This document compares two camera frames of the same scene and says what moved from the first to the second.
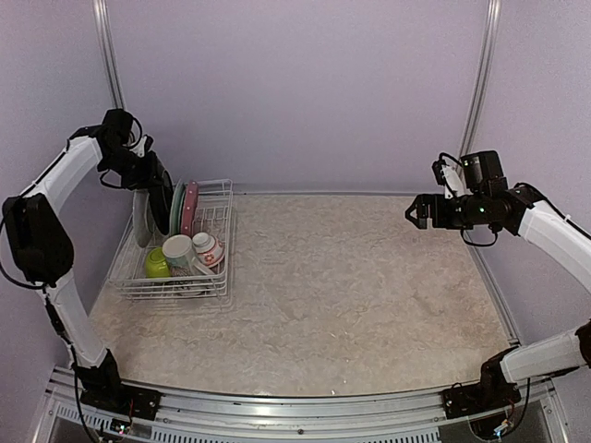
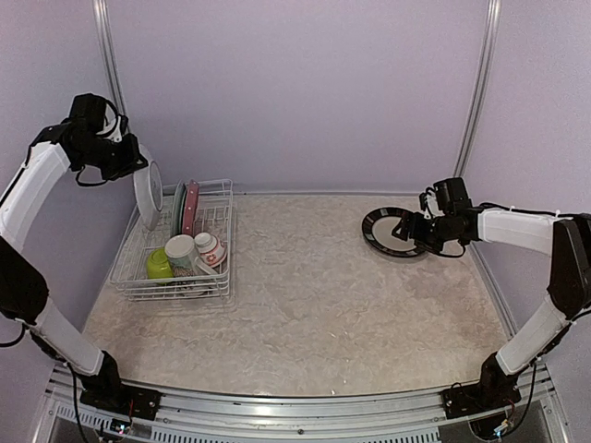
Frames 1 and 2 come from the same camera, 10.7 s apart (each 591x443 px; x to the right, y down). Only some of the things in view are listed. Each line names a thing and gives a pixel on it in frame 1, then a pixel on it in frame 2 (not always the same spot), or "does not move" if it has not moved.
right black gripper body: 473,212 to 432,236
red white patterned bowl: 210,250 does not move
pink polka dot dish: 189,209 does not move
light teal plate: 175,208 does not move
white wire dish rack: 190,257 does not move
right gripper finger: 418,210 to 403,229
